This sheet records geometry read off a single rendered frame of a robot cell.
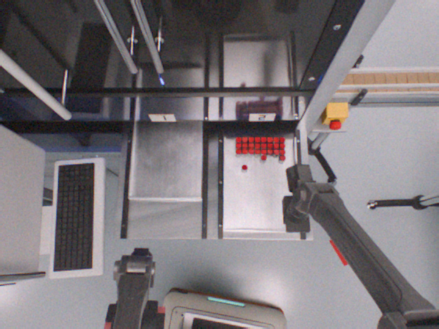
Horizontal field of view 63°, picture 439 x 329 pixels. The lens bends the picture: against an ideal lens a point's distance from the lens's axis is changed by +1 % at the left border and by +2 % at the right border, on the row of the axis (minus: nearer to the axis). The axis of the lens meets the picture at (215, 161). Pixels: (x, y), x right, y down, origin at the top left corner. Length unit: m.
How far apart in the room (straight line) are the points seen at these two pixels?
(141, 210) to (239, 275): 0.99
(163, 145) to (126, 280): 0.69
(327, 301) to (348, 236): 1.52
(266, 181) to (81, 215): 0.70
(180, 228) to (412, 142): 1.69
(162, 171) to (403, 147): 1.63
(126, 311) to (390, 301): 0.45
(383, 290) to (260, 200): 0.71
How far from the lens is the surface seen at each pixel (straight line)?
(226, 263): 2.16
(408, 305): 0.64
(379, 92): 1.47
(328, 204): 0.80
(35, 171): 1.50
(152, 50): 0.76
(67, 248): 1.45
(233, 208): 1.29
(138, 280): 0.78
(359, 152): 2.39
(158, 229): 1.30
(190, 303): 1.90
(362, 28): 0.85
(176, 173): 1.32
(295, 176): 0.93
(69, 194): 1.47
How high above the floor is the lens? 2.16
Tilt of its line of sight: 75 degrees down
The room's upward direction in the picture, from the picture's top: 7 degrees counter-clockwise
